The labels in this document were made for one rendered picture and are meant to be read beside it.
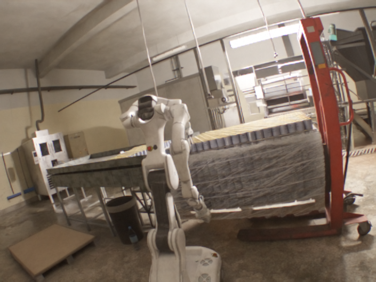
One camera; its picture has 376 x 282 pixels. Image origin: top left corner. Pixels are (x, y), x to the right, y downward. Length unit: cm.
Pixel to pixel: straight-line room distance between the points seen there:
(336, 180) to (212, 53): 949
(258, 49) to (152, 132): 919
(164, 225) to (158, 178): 31
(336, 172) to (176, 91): 394
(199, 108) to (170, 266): 382
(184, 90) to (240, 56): 589
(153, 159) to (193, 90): 351
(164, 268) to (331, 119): 173
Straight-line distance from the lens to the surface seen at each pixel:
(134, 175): 242
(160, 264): 152
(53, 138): 699
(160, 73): 1197
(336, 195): 214
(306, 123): 172
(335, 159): 200
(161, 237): 142
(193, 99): 481
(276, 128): 172
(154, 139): 144
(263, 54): 1022
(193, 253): 188
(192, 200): 130
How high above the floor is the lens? 142
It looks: 6 degrees down
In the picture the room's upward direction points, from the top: 13 degrees counter-clockwise
